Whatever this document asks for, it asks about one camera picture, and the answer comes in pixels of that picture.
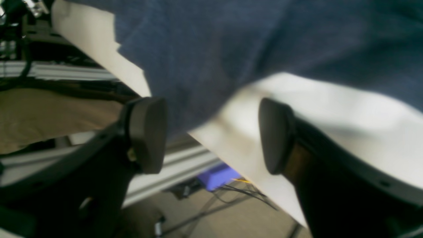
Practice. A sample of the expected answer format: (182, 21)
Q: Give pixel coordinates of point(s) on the blue box on floor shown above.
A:
(217, 176)

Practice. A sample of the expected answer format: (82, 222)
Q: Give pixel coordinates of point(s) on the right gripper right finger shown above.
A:
(340, 195)

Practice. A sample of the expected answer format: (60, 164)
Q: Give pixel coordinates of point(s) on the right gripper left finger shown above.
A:
(81, 195)

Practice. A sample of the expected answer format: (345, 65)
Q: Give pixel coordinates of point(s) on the aluminium frame rail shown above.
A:
(181, 162)

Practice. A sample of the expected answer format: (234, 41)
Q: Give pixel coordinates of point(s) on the dark blue T-shirt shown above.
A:
(197, 53)

